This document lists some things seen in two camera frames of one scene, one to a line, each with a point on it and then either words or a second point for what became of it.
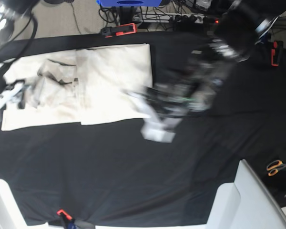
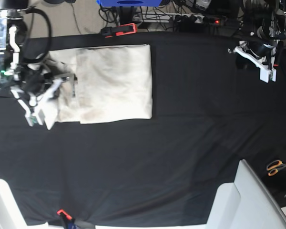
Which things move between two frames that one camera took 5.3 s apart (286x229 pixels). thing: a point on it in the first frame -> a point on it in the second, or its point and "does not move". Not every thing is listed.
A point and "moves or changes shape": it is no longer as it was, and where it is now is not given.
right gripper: x=177 y=99 -> x=263 y=52
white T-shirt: x=80 y=86 moves or changes shape
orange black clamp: x=109 y=31 does not move
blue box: x=128 y=3 does not move
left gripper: x=20 y=89 -> x=37 y=81
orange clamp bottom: x=65 y=217 does not move
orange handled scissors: x=273 y=167 does not move
